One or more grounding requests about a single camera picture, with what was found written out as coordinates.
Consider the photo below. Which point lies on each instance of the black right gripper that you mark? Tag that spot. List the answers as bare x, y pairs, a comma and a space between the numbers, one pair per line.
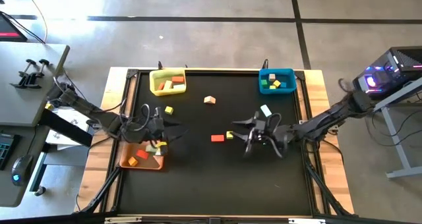
270, 133

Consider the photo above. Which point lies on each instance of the black computer mouse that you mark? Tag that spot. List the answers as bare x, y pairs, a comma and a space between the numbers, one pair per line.
20, 166

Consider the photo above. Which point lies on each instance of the yellow cube block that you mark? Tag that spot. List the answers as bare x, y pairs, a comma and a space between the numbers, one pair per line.
168, 110

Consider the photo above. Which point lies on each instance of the pale green block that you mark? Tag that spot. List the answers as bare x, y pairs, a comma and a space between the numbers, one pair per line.
157, 152

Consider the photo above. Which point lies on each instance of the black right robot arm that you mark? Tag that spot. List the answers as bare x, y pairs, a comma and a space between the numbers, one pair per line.
326, 120

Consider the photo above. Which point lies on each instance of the small yellow black object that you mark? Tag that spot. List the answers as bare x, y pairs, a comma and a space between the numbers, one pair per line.
49, 106

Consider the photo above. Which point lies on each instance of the orange-red rectangular block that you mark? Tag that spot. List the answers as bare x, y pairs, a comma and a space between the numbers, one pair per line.
178, 79

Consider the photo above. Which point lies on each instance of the small yellow-green block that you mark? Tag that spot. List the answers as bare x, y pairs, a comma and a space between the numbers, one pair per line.
272, 87

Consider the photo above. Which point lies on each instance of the red triangular prism block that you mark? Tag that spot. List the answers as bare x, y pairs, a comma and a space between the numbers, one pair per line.
161, 86

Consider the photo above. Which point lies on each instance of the grey metal frame desk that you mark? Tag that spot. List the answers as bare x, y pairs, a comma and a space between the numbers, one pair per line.
397, 148

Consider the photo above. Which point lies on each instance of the sage green rectangular block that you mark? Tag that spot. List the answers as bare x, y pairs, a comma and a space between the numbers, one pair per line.
150, 149

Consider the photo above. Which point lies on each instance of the black mounting beam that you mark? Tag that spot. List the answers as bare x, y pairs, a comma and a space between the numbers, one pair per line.
66, 129

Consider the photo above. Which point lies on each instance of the blue cube block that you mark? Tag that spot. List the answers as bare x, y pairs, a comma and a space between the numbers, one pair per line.
283, 84

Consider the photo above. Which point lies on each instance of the orange plastic bin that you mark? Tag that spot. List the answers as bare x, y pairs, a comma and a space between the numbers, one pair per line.
148, 164

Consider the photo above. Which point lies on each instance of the teal rectangular block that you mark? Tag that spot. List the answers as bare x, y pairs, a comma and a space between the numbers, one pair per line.
179, 86

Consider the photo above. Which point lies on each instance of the blue plastic bin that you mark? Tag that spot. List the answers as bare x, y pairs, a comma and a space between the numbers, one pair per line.
288, 77

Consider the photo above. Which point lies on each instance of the black floor tape line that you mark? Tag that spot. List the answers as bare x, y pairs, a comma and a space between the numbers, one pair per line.
298, 26

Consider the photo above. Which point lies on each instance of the cream rectangular block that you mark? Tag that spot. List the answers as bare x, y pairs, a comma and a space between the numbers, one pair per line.
168, 85

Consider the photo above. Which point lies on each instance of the silver metal bracket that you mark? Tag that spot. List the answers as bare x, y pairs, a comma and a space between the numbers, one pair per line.
306, 221
122, 220

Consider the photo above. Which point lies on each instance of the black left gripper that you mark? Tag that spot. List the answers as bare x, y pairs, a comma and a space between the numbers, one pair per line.
153, 130

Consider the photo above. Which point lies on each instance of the lime green cube block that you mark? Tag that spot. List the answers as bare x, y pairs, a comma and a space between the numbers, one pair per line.
229, 135

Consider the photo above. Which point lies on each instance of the black desk clamp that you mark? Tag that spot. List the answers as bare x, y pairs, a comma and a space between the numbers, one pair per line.
24, 74
39, 69

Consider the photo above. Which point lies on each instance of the light blue rectangular block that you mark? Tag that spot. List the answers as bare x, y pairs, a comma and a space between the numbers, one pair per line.
265, 110

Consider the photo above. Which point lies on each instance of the black computer tower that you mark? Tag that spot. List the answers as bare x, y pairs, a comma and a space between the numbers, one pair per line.
389, 72

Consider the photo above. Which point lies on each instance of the white paper sheet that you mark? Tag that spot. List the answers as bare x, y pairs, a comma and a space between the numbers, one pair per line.
54, 140

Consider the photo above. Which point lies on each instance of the black backlit keyboard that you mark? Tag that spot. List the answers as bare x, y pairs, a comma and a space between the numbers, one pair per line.
6, 150

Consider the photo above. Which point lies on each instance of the cream wedge block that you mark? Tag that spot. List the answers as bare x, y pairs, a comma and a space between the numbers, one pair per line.
209, 100

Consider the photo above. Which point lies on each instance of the black table mat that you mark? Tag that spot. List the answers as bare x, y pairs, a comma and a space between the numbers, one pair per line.
211, 191

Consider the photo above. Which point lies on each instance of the yellow plastic bin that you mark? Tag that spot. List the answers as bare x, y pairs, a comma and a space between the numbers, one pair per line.
155, 82

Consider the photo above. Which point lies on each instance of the tan cube block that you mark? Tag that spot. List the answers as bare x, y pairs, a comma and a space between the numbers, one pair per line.
271, 77

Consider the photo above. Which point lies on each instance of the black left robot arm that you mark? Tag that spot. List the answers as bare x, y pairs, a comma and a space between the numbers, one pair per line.
95, 113

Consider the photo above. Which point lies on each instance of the grey side desk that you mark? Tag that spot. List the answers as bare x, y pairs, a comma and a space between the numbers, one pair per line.
29, 99

